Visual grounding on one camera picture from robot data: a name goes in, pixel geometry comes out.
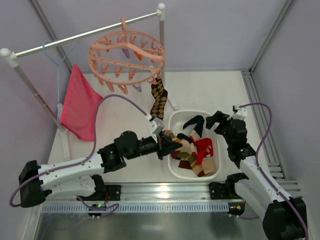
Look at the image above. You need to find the dark striped sock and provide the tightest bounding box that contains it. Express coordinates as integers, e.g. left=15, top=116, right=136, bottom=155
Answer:
left=163, top=130, right=197, bottom=160

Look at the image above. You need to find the navy sock red toe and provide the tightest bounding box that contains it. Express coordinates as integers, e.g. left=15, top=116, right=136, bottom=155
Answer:
left=182, top=115, right=205, bottom=144

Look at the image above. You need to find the beige striped sock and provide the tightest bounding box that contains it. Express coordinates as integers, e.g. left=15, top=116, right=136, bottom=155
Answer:
left=178, top=158, right=216, bottom=177

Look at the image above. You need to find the brown yellow argyle sock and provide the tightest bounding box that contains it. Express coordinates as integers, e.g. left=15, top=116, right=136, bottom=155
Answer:
left=150, top=78, right=168, bottom=120

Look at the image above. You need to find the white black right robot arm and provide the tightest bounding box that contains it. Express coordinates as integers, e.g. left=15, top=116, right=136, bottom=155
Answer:
left=205, top=111, right=309, bottom=240

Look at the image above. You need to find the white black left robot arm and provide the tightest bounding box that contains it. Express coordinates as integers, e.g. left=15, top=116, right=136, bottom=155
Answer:
left=17, top=131, right=182, bottom=208

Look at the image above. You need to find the pink round clip hanger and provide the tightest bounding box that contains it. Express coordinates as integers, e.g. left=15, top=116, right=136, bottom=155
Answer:
left=87, top=18, right=165, bottom=94

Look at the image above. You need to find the white perforated plastic basket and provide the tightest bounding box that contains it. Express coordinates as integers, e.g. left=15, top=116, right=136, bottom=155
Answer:
left=164, top=110, right=221, bottom=181

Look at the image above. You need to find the pink cloth towel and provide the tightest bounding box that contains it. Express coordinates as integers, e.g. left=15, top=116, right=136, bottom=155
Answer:
left=60, top=64, right=103, bottom=142

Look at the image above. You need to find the white metal clothes rack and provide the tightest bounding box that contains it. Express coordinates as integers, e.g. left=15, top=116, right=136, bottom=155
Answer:
left=0, top=3, right=166, bottom=160

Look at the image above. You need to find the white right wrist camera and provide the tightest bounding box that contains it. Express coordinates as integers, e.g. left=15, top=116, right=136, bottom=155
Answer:
left=228, top=105, right=248, bottom=121

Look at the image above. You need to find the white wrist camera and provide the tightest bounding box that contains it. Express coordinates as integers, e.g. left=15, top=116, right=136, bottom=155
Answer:
left=228, top=105, right=248, bottom=121
left=145, top=114, right=165, bottom=136

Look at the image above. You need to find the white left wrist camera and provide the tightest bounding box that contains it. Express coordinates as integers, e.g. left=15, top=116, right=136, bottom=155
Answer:
left=145, top=114, right=165, bottom=136

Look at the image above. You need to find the aluminium rail frame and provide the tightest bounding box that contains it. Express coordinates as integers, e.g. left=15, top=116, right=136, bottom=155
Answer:
left=48, top=70, right=302, bottom=200

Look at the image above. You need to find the white cable duct strip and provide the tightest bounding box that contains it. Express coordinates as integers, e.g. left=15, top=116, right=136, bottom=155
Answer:
left=41, top=201, right=230, bottom=214

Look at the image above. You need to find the light blue wire hanger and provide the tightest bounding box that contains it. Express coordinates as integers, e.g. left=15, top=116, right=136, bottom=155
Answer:
left=42, top=40, right=80, bottom=123

